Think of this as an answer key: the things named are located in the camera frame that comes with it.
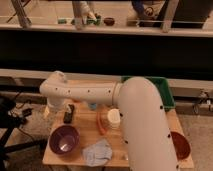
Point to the black eraser block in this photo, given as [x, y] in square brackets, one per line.
[69, 115]

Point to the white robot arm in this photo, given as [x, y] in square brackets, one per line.
[144, 123]

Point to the blue plastic cup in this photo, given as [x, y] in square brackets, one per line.
[92, 106]

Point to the white paper cup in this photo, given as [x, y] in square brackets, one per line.
[113, 117]

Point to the green plastic tray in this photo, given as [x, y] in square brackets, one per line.
[165, 90]

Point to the purple bowl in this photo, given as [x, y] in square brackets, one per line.
[63, 140]

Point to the grey cloth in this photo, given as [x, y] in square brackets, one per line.
[97, 154]

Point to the red-orange bowl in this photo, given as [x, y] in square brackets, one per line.
[181, 145]

